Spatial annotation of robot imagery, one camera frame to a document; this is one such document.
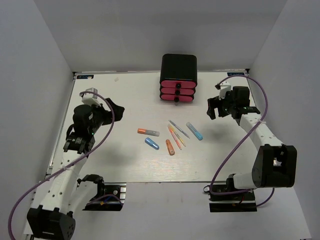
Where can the blue capped clear marker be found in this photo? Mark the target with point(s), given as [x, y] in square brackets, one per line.
[197, 134]

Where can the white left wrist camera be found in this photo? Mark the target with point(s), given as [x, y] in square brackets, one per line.
[89, 96]

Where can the thin yellow highlighter pen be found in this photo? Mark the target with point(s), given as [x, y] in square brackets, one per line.
[177, 135]

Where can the black drawer cabinet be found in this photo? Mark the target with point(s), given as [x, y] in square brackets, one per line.
[178, 67]

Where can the blue left corner label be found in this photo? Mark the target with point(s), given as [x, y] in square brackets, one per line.
[84, 77]

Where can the blue corner label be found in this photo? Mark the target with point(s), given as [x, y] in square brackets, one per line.
[235, 74]
[84, 77]

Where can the pink drawer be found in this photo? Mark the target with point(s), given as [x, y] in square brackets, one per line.
[177, 98]
[177, 91]
[174, 83]

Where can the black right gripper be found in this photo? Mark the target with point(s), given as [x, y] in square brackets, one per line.
[215, 102]

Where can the thin orange highlighter pen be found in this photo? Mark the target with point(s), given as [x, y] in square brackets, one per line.
[174, 137]

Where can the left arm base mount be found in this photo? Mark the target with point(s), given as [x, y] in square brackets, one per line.
[112, 201]

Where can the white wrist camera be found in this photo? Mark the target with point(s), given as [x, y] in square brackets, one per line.
[89, 96]
[223, 88]

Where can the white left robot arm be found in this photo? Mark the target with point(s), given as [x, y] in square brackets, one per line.
[54, 218]

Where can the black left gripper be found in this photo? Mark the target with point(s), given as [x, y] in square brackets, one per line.
[118, 110]

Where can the blue right corner label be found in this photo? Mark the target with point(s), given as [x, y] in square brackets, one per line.
[235, 74]

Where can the pink top drawer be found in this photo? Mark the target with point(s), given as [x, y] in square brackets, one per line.
[174, 83]

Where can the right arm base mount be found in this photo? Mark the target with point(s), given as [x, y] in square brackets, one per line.
[233, 203]

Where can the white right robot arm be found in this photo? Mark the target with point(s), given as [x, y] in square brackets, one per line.
[275, 163]

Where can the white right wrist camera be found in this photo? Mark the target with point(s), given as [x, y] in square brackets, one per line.
[223, 88]

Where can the pink bottom drawer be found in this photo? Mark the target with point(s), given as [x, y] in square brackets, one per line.
[177, 98]

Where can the orange capped grey marker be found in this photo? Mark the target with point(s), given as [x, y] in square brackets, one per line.
[148, 132]

